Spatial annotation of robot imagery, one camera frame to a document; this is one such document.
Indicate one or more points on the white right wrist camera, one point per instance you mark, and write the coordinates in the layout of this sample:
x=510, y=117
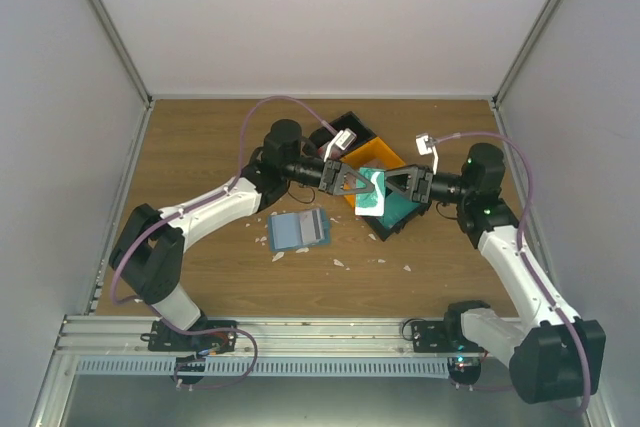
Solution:
x=427, y=146

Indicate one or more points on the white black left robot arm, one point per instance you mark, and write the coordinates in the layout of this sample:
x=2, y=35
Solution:
x=149, y=252

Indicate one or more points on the orange bin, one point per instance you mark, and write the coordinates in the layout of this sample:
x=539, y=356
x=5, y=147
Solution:
x=376, y=154

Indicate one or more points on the white pink credit card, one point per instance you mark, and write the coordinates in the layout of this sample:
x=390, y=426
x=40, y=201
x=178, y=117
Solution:
x=311, y=226

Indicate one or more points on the aluminium frame post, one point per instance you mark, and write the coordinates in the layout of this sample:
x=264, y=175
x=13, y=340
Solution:
x=533, y=36
x=115, y=40

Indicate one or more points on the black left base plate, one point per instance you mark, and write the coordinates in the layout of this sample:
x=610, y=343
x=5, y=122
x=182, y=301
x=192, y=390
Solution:
x=163, y=339

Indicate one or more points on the aluminium front rail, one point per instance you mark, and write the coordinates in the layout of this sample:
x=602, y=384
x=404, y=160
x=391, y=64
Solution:
x=275, y=336

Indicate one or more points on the aluminium frame post right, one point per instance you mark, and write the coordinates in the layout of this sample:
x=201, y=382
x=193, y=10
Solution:
x=533, y=36

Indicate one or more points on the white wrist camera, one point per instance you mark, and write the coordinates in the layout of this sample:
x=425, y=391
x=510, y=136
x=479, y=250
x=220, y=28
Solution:
x=342, y=140
x=427, y=146

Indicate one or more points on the white debris pile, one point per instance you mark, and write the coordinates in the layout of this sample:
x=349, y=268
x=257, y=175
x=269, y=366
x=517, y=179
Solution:
x=352, y=245

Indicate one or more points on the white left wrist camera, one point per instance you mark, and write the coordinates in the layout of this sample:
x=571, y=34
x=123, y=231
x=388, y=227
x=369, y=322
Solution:
x=342, y=140

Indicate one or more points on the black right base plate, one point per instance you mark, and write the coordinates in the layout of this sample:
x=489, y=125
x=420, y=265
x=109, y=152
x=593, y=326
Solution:
x=437, y=336

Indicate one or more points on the blue card holder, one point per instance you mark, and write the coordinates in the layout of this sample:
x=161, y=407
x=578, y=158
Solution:
x=284, y=232

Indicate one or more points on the black bin near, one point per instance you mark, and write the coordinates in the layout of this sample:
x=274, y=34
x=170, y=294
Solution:
x=383, y=234

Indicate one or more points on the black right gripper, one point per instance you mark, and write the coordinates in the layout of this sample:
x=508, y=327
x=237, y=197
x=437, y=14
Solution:
x=422, y=183

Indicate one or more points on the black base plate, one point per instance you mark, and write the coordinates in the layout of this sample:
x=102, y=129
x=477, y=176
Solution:
x=437, y=336
x=163, y=339

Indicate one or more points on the aluminium frame post left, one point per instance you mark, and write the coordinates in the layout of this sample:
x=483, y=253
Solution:
x=115, y=40

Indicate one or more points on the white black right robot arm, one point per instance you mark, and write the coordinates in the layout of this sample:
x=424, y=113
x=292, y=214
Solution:
x=551, y=353

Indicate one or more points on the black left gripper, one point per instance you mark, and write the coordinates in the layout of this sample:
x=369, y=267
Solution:
x=330, y=177

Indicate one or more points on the grey slotted cable duct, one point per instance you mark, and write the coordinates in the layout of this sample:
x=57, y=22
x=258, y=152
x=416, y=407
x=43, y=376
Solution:
x=269, y=366

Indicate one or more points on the teal credit card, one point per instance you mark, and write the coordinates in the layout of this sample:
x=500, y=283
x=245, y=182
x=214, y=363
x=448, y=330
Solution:
x=370, y=201

